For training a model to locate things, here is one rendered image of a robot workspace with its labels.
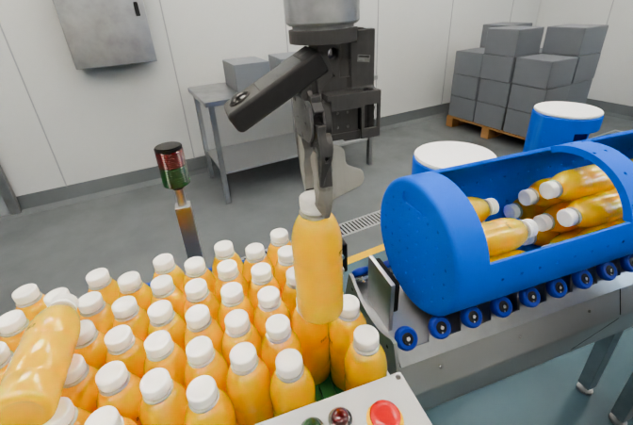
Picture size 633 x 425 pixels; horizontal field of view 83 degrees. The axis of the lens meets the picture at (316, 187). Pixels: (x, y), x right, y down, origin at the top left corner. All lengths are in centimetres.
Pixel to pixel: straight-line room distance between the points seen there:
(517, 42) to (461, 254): 385
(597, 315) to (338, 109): 87
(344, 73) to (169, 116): 346
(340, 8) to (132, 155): 361
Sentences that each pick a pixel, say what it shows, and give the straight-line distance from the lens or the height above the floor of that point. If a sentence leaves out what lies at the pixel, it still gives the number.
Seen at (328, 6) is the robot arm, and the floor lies 154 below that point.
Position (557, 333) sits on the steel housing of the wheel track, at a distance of 103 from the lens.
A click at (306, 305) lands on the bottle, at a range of 53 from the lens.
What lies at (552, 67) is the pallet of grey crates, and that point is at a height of 88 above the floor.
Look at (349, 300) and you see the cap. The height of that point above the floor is 109.
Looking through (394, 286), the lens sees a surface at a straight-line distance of 74.
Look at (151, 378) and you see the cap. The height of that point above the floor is 109.
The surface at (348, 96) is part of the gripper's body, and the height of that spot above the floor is 146.
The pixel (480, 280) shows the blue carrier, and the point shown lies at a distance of 70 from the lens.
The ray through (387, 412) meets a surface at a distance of 51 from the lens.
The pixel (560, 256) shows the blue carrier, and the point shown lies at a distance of 82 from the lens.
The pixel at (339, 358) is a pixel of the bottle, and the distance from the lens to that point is 70.
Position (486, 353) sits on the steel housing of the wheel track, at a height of 87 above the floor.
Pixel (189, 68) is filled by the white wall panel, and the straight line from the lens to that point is 377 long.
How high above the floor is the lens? 155
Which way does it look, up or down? 27 degrees down
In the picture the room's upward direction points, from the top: 3 degrees counter-clockwise
